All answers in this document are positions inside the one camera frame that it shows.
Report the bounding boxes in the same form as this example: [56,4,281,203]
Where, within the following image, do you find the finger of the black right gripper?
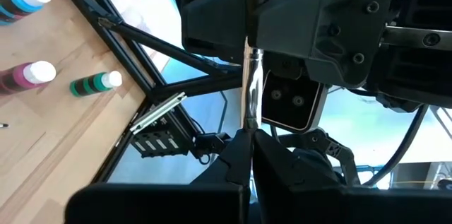
[182,0,248,63]
[263,0,397,89]

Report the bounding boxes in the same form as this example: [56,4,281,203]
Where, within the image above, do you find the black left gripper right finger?
[253,130,346,224]

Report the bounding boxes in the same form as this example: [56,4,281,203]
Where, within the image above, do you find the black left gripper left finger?
[192,129,253,224]

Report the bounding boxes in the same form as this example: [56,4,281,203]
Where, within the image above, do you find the black paintbrush silver ferrule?
[242,0,266,130]

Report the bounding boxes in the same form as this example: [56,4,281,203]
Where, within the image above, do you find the small green paint bottle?
[69,70,124,98]

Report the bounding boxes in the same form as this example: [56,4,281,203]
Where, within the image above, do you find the small blue paint bottle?
[0,0,53,26]

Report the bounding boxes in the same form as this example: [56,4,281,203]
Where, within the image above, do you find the small magenta paint bottle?
[0,60,57,96]

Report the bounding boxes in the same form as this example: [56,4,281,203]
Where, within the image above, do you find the black box white stripes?
[129,124,194,159]

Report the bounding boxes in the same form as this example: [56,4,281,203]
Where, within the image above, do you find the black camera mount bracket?
[275,127,357,186]

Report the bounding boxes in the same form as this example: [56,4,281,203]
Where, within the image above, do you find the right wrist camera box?
[261,70,328,135]

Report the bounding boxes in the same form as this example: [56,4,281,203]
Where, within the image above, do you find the silver metal bracket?
[129,91,188,135]

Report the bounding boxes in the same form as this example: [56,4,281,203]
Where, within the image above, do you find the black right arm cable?
[363,103,430,187]

